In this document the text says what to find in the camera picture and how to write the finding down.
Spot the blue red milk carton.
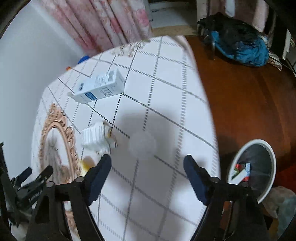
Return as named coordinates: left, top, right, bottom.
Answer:
left=230, top=163, right=251, bottom=185

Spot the yellow fruit peel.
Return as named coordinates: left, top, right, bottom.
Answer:
left=80, top=156, right=96, bottom=176

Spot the clear plastic cup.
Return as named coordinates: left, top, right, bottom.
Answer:
left=128, top=130, right=157, bottom=161

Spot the white round trash bin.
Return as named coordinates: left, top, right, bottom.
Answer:
left=226, top=139, right=276, bottom=203

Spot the grey cloth on floor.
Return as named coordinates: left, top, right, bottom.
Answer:
left=262, top=186, right=295, bottom=240

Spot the crumpled white paper leaflet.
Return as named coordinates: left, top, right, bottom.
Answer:
left=81, top=121, right=117, bottom=156

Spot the white patterned tablecloth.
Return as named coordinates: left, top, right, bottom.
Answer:
left=10, top=34, right=220, bottom=241

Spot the white blue carton box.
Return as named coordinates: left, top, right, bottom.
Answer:
left=68, top=69, right=125, bottom=104

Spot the pink floral curtain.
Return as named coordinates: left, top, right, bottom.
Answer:
left=40, top=0, right=152, bottom=56

